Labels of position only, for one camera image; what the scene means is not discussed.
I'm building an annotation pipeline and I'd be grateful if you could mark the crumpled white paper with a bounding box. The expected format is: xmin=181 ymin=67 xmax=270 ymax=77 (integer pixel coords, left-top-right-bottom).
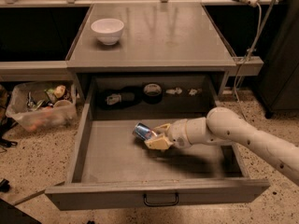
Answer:
xmin=188 ymin=89 xmax=202 ymax=96
xmin=165 ymin=87 xmax=182 ymax=95

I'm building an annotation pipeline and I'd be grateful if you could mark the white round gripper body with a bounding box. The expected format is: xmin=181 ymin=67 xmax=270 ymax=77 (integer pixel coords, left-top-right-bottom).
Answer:
xmin=166 ymin=119 xmax=191 ymax=148

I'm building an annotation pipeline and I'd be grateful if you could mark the grey open top drawer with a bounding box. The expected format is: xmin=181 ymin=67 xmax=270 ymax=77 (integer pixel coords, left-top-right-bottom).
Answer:
xmin=46 ymin=74 xmax=269 ymax=210

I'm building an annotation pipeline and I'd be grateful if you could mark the black cloth with label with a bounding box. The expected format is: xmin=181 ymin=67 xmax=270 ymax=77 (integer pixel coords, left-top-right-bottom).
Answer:
xmin=96 ymin=86 xmax=142 ymax=110

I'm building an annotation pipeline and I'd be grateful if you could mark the clear plastic storage bin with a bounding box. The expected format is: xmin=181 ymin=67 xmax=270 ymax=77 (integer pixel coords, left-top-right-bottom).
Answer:
xmin=6 ymin=81 xmax=77 ymax=132

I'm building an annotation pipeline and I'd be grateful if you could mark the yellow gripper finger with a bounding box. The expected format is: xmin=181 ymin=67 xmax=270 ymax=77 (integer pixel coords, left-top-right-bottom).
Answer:
xmin=145 ymin=133 xmax=173 ymax=150
xmin=153 ymin=123 xmax=171 ymax=133

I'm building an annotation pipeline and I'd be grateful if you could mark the white hanging cable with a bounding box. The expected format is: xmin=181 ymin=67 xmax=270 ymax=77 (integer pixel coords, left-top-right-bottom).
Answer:
xmin=231 ymin=0 xmax=283 ymax=119

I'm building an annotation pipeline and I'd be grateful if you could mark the black tape roll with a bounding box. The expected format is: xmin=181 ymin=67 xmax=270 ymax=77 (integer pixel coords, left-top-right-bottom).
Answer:
xmin=143 ymin=83 xmax=163 ymax=105

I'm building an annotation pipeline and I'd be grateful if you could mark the black drawer handle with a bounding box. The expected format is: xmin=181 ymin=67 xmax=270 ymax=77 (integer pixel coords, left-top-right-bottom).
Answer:
xmin=143 ymin=193 xmax=179 ymax=207

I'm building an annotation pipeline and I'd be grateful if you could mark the crumpled white paper left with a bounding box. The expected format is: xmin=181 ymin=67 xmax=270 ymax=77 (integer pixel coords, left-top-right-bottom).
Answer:
xmin=165 ymin=87 xmax=182 ymax=95

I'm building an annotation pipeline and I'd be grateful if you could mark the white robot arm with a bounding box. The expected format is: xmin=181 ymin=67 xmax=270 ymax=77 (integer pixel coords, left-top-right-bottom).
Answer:
xmin=145 ymin=107 xmax=299 ymax=185

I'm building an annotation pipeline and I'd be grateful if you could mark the crumpled white paper right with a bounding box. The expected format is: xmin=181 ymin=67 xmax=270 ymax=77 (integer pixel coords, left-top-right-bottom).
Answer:
xmin=188 ymin=89 xmax=202 ymax=96

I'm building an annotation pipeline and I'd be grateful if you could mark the blue silver redbull can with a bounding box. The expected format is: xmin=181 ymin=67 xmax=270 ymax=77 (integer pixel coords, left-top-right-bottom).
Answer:
xmin=133 ymin=123 xmax=157 ymax=141

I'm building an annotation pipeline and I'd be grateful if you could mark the white ceramic bowl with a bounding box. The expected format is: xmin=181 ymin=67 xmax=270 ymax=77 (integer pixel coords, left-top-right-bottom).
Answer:
xmin=91 ymin=19 xmax=124 ymax=45

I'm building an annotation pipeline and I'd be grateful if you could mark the grey cabinet counter unit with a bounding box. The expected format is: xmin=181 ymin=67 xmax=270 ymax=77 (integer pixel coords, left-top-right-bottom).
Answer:
xmin=64 ymin=2 xmax=237 ymax=100

